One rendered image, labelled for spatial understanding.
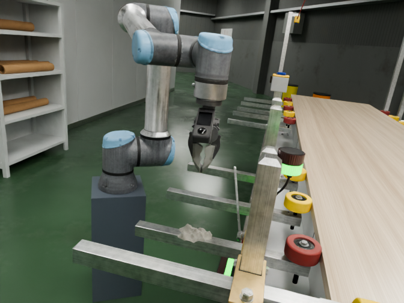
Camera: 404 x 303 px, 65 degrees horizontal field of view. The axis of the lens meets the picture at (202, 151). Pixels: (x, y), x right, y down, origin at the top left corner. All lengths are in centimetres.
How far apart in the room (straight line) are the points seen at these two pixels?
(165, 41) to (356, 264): 71
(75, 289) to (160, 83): 119
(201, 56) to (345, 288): 61
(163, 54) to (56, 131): 318
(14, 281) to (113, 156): 95
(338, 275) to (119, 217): 110
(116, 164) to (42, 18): 261
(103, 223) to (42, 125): 263
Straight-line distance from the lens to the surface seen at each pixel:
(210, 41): 83
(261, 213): 50
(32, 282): 207
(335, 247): 83
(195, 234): 80
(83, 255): 61
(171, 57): 92
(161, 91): 149
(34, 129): 415
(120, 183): 156
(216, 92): 84
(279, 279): 114
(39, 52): 395
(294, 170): 73
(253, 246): 53
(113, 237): 166
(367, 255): 84
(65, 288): 200
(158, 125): 152
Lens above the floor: 131
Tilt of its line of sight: 19 degrees down
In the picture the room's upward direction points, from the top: 6 degrees clockwise
